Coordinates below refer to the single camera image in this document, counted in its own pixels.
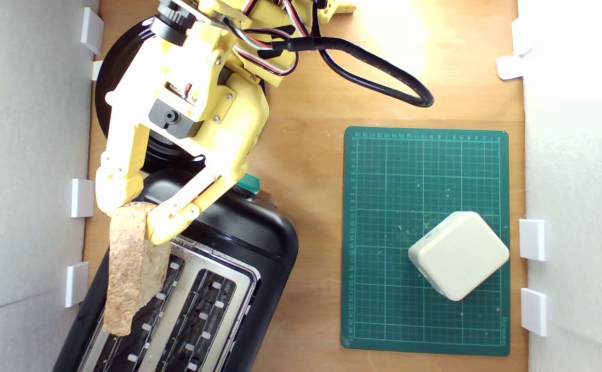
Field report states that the black plate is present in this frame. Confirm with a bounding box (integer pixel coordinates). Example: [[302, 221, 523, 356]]
[[95, 18, 266, 175]]

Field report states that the black two-slot toaster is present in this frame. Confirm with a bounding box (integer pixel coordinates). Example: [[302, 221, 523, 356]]
[[53, 169, 299, 372]]

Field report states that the black camera cable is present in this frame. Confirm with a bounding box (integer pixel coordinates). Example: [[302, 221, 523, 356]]
[[270, 0, 435, 108]]

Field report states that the green toaster lever knob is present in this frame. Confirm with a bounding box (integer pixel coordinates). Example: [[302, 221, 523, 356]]
[[236, 173, 261, 196]]

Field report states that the white block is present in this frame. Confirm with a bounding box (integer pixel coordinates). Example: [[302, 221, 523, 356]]
[[408, 211, 510, 302]]

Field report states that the brown bread slice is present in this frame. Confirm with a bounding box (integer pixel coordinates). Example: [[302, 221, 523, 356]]
[[103, 201, 172, 336]]

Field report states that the green cutting mat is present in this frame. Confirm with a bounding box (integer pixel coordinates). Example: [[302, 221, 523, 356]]
[[341, 126, 511, 357]]

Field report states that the gripper camera on yellow mount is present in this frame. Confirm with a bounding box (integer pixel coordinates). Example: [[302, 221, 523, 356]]
[[148, 0, 203, 47]]

